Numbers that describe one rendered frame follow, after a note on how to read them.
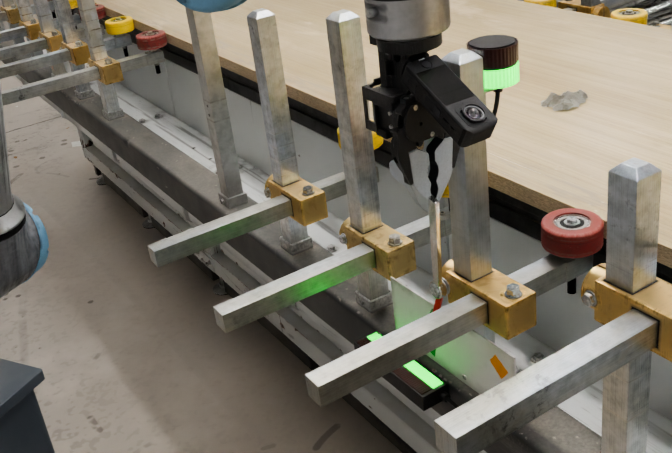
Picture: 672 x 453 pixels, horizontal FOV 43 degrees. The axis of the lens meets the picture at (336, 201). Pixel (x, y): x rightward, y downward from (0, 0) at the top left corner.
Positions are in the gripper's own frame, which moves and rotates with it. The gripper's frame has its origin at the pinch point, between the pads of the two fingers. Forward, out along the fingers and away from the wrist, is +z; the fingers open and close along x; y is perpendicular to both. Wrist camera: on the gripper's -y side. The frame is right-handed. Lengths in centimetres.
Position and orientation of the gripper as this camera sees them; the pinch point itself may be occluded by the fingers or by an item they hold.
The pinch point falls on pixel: (432, 203)
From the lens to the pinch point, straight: 100.9
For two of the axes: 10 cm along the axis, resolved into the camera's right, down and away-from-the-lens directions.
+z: 1.1, 8.9, 4.4
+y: -5.4, -3.2, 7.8
